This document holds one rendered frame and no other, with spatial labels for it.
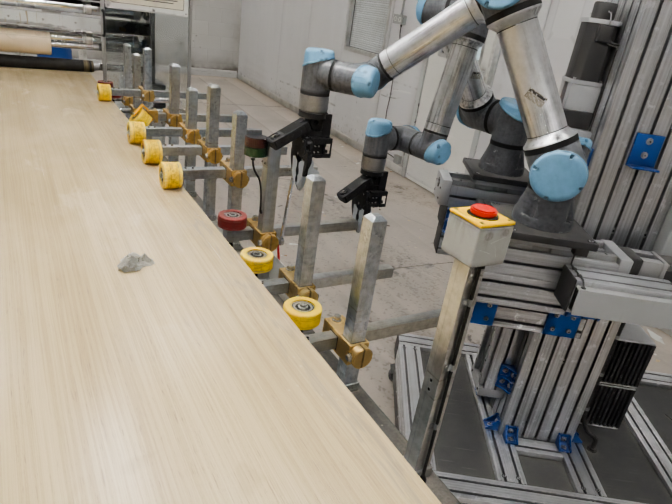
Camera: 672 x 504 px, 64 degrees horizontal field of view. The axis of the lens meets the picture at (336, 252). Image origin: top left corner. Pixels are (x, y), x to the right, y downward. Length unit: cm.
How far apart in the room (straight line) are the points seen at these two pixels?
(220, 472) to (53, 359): 36
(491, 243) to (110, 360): 63
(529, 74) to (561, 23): 300
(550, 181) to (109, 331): 93
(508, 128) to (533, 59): 64
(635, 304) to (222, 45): 950
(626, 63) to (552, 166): 44
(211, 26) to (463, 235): 967
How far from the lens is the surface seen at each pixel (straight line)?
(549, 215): 142
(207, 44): 1036
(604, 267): 153
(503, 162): 188
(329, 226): 167
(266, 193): 148
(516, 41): 126
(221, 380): 92
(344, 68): 137
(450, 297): 88
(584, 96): 166
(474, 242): 80
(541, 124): 126
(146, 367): 95
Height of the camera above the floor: 147
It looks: 24 degrees down
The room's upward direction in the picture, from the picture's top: 9 degrees clockwise
